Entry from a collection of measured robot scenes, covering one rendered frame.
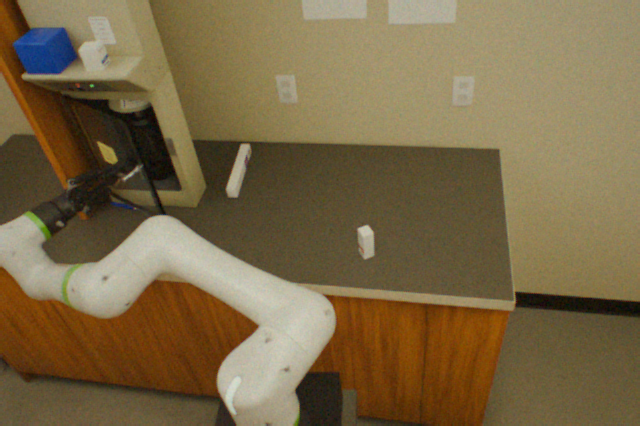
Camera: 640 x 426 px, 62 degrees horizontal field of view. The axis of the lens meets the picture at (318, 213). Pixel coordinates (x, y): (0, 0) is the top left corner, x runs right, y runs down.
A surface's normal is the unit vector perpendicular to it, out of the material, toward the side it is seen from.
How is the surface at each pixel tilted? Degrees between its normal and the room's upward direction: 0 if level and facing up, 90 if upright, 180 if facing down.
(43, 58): 90
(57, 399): 0
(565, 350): 0
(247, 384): 15
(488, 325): 90
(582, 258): 90
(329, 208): 0
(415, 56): 90
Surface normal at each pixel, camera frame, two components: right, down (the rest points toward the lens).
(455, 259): -0.10, -0.73
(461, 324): -0.18, 0.68
